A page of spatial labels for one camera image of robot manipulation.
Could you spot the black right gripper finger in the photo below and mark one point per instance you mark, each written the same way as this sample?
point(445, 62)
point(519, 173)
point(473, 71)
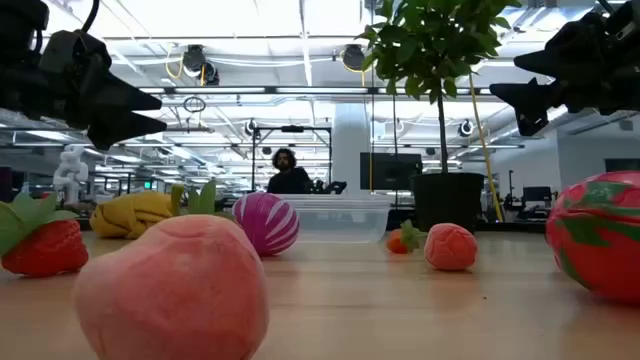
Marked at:
point(545, 57)
point(532, 105)

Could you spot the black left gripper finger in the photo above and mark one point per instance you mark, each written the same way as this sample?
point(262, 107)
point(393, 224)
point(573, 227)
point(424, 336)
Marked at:
point(130, 97)
point(125, 131)

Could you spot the green leafy plush top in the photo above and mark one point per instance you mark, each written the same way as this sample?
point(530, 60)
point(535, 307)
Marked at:
point(206, 200)

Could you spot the red strawberry plush green leaves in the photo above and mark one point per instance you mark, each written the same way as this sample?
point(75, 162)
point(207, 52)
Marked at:
point(45, 250)

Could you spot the red green dragon fruit plush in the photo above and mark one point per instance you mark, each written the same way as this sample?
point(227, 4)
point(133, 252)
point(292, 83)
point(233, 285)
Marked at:
point(600, 240)

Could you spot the pink raspberry plush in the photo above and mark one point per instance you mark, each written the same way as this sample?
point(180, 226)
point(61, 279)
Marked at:
point(450, 247)

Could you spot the pink peach plush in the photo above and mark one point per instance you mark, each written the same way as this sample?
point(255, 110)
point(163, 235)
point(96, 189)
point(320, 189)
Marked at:
point(170, 290)

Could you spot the purple white striped plush ball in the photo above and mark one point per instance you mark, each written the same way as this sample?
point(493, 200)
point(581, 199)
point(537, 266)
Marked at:
point(265, 225)

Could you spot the small red strawberry toy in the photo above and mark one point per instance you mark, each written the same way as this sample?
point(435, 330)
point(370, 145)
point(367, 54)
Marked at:
point(396, 243)

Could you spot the clear plastic tupperware container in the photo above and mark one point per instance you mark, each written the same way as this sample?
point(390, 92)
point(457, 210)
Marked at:
point(345, 220)

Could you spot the small black ceiling reel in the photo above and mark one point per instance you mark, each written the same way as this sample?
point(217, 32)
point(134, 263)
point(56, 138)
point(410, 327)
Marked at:
point(251, 127)
point(466, 128)

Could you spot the yellow plush banana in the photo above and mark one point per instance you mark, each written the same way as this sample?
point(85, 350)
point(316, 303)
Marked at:
point(125, 215)

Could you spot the small black desk monitor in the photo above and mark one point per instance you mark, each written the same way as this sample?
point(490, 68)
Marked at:
point(537, 194)

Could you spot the potted green tree black pot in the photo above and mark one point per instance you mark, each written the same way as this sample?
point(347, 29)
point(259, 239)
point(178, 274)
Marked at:
point(445, 200)

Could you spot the black monitor screen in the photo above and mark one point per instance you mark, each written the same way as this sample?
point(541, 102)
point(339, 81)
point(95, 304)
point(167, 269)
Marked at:
point(390, 172)

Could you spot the person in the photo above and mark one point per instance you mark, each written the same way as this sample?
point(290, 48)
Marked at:
point(290, 182)

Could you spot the white square column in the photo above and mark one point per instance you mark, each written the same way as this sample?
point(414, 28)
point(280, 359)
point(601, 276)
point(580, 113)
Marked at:
point(350, 150)

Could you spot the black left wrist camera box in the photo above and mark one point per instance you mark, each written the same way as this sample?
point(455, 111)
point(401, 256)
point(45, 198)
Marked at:
point(75, 60)

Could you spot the black metal frame rig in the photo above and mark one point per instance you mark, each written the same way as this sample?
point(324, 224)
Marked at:
point(292, 128)

